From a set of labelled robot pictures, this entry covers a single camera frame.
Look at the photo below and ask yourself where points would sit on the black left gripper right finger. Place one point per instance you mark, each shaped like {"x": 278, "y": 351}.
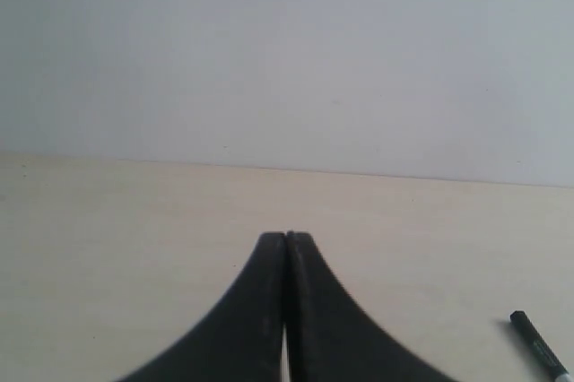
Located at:
{"x": 329, "y": 336}

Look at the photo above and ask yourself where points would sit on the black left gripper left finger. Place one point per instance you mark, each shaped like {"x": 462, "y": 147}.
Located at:
{"x": 241, "y": 337}

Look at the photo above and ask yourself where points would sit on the black and white whiteboard marker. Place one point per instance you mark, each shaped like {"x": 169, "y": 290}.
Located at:
{"x": 541, "y": 351}

